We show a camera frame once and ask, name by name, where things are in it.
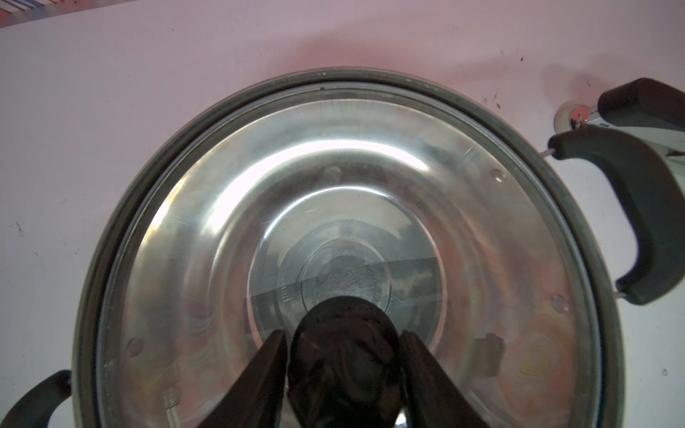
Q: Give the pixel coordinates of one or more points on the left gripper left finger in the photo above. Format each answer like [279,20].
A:
[256,397]

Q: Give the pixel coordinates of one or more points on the glass pot lid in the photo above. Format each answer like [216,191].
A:
[342,257]

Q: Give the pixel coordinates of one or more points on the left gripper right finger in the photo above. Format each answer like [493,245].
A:
[432,398]

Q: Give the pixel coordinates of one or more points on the stainless steel pot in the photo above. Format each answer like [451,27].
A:
[348,251]

